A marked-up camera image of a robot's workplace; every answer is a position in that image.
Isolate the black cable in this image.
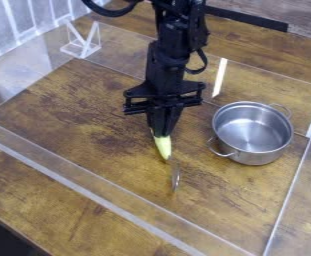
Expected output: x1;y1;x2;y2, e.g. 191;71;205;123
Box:
80;0;142;18

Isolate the green handled metal spoon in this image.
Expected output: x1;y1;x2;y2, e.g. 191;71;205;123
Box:
152;136;181;192

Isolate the black strip on table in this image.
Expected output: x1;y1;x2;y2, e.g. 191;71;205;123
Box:
206;6;289;32

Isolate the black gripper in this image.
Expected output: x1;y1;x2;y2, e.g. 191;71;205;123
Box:
123;46;206;137

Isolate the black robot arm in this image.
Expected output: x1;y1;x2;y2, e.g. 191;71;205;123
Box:
124;0;210;138

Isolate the small steel pot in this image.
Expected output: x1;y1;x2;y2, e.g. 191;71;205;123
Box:
207;101;294;166

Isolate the clear acrylic triangle bracket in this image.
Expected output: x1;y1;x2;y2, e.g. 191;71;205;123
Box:
60;22;102;59

